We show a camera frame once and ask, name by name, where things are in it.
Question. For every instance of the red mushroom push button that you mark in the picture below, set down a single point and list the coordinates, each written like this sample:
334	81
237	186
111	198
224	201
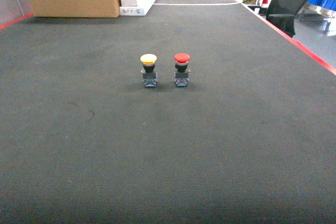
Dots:
181	75

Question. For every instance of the yellow mushroom push button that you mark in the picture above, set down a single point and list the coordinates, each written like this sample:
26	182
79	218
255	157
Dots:
148	71

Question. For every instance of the black conveyor belt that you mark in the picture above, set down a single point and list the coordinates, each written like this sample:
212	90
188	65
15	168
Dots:
251	139

